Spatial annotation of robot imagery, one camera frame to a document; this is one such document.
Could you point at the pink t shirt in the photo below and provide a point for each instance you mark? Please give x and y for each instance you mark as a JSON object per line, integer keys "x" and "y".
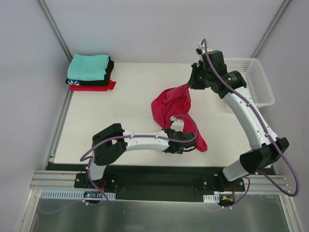
{"x": 176, "y": 101}

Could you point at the black folded t shirt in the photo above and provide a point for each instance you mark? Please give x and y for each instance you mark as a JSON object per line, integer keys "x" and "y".
{"x": 98, "y": 83}

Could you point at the left aluminium corner post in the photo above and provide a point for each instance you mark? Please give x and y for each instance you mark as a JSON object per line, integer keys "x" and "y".
{"x": 55, "y": 29}

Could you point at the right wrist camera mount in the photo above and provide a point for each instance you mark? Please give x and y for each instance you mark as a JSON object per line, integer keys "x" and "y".
{"x": 201, "y": 49}

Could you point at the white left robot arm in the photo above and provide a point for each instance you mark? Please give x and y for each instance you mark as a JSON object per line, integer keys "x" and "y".
{"x": 109, "y": 144}

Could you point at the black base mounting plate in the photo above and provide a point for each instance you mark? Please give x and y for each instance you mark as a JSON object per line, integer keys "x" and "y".
{"x": 150, "y": 183}

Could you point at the aluminium corner post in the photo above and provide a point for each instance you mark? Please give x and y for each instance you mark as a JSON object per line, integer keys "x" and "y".
{"x": 55, "y": 29}
{"x": 285, "y": 4}

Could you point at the teal folded t shirt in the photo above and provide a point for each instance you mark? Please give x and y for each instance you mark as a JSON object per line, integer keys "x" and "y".
{"x": 88, "y": 68}

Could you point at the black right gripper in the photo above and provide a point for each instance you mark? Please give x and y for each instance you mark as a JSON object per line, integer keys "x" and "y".
{"x": 194, "y": 79}

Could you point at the right white cable duct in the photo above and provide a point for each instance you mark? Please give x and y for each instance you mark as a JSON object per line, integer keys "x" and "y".
{"x": 215, "y": 198}

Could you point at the right aluminium corner post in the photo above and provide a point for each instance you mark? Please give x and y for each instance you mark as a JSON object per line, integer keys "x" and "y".
{"x": 285, "y": 4}

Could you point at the left white cable duct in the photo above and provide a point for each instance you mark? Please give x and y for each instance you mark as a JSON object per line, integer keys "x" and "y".
{"x": 72, "y": 195}

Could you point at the white cable duct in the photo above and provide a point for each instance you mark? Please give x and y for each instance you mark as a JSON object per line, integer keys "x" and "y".
{"x": 215, "y": 198}
{"x": 72, "y": 195}

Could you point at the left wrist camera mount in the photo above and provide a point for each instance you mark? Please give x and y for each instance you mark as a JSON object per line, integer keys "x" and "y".
{"x": 176, "y": 124}

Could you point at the red folded t shirt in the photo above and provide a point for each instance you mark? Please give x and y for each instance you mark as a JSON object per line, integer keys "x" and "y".
{"x": 93, "y": 88}

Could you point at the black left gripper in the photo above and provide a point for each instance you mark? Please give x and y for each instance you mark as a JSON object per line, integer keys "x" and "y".
{"x": 184, "y": 140}

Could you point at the white plastic laundry basket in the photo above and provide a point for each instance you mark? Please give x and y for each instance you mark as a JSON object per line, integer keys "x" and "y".
{"x": 257, "y": 82}

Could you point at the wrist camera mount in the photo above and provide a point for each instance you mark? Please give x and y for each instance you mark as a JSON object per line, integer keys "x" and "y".
{"x": 201, "y": 49}
{"x": 176, "y": 124}

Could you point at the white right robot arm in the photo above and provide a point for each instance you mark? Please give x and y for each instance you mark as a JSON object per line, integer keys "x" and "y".
{"x": 266, "y": 147}

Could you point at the aluminium frame rail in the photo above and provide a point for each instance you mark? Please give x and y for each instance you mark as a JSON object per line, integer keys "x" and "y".
{"x": 257, "y": 184}

